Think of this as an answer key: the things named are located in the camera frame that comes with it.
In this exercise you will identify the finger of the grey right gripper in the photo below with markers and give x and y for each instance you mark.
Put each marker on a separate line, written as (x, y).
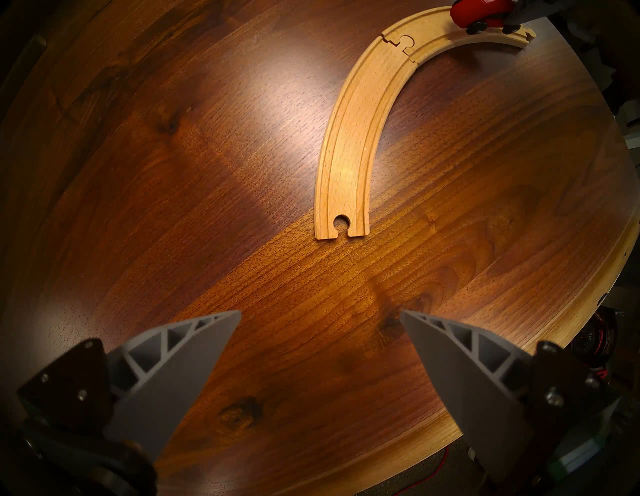
(535, 10)

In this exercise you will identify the curved wooden train track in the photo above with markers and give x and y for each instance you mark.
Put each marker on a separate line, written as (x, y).
(440, 37)
(350, 150)

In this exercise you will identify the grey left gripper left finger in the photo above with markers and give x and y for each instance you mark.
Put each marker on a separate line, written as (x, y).
(160, 380)

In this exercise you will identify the red toy train car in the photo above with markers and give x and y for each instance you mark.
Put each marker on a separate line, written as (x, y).
(475, 12)

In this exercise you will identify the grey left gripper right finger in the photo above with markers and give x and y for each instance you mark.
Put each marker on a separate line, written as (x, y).
(480, 395)

